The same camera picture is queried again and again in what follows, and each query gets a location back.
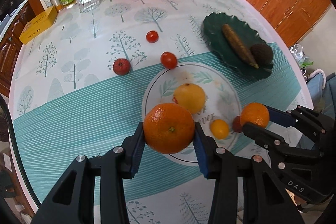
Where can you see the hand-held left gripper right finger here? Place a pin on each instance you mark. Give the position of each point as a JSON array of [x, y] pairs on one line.
[[200, 154]]

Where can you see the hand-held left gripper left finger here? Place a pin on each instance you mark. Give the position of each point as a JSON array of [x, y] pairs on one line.
[[137, 151]]

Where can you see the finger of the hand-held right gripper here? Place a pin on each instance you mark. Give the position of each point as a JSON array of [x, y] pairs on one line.
[[262, 134], [281, 116]]

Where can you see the small orange mandarin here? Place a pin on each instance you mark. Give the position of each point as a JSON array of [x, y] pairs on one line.
[[253, 115]]

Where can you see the dull red round berry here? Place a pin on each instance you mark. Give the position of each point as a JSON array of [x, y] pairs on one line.
[[237, 124]]

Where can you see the small yellow citrus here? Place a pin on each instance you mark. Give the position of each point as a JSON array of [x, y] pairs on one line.
[[220, 129]]

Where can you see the large orange mandarin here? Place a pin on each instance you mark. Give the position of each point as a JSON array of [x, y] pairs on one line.
[[168, 127]]

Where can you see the large yellow citrus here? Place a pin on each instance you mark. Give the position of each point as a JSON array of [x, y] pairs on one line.
[[189, 98]]

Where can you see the red cherry tomato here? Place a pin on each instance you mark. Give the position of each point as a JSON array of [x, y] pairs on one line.
[[168, 60], [152, 36]]

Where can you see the dark green scalloped plate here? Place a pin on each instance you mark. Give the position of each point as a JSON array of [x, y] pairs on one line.
[[218, 27]]

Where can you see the blue cloth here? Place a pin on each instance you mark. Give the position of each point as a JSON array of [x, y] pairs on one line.
[[319, 92]]

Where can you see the clear plastic bag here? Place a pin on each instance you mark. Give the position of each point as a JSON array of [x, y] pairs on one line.
[[300, 54]]

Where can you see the dark brown avocado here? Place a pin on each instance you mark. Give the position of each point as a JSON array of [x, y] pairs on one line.
[[262, 54]]

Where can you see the tree print tablecloth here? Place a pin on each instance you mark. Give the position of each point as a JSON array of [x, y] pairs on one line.
[[78, 113]]

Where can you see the brown overripe banana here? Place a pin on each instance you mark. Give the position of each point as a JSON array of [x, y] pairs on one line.
[[236, 43]]

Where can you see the orange wooden cabinet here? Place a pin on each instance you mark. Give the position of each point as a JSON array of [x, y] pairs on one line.
[[288, 1]]

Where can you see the yellow cardboard box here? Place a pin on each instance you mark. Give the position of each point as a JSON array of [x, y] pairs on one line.
[[36, 26]]

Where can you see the brown wooden sideboard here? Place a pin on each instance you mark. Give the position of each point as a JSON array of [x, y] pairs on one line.
[[10, 50]]

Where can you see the black oven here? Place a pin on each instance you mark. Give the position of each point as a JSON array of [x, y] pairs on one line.
[[10, 3]]

